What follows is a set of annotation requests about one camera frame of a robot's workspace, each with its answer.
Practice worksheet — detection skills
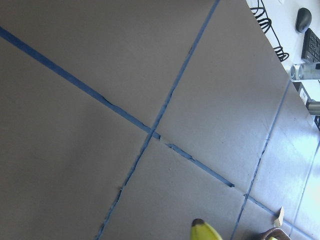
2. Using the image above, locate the paper basket tag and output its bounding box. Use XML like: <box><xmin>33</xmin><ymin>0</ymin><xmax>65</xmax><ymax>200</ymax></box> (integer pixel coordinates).
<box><xmin>273</xmin><ymin>206</ymin><xmax>285</xmax><ymax>228</ymax></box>

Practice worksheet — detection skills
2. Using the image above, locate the brown wicker basket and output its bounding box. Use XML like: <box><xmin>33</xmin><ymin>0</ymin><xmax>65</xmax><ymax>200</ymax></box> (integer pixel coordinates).
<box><xmin>253</xmin><ymin>227</ymin><xmax>291</xmax><ymax>240</ymax></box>

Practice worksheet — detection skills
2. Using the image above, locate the clear plastic bottle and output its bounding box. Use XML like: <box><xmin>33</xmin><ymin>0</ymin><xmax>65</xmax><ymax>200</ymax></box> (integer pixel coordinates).
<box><xmin>290</xmin><ymin>62</ymin><xmax>320</xmax><ymax>81</ymax></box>

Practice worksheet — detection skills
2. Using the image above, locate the steel cup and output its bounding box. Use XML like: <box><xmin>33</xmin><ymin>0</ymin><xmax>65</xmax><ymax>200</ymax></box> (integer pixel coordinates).
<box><xmin>306</xmin><ymin>101</ymin><xmax>320</xmax><ymax>116</ymax></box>

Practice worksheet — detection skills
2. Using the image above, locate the black keyboard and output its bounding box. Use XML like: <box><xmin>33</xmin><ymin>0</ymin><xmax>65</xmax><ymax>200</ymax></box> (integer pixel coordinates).
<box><xmin>301</xmin><ymin>28</ymin><xmax>320</xmax><ymax>63</ymax></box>

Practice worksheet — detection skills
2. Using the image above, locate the black computer mouse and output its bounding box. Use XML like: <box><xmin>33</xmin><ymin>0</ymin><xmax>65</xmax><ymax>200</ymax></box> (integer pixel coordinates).
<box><xmin>295</xmin><ymin>7</ymin><xmax>312</xmax><ymax>34</ymax></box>

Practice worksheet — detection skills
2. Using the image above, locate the black coiled cable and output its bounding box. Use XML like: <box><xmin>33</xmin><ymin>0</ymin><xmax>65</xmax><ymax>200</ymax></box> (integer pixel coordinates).
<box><xmin>249</xmin><ymin>0</ymin><xmax>290</xmax><ymax>62</ymax></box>

